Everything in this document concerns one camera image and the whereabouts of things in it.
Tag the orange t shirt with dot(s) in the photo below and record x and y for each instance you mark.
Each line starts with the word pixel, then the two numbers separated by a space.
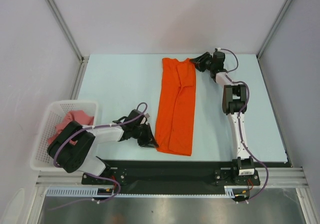
pixel 176 113

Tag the right aluminium frame post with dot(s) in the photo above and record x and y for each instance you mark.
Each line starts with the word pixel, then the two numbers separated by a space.
pixel 276 24

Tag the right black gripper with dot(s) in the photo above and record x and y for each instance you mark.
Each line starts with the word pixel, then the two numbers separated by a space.
pixel 199 61

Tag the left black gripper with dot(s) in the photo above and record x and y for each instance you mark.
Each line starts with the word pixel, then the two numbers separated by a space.
pixel 149 141

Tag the left aluminium frame post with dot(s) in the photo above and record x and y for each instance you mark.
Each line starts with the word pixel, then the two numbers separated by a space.
pixel 82 60

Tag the aluminium frame rail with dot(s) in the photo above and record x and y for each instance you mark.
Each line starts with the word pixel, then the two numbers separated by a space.
pixel 277 178

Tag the aluminium frame post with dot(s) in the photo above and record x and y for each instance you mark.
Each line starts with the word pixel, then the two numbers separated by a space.
pixel 276 24
pixel 82 60

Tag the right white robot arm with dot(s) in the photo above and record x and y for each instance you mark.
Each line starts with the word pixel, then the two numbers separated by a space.
pixel 234 105

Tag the white plastic basket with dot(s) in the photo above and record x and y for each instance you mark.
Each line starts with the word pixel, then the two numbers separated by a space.
pixel 54 114

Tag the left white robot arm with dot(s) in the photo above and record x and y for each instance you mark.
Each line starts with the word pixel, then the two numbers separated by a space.
pixel 73 149

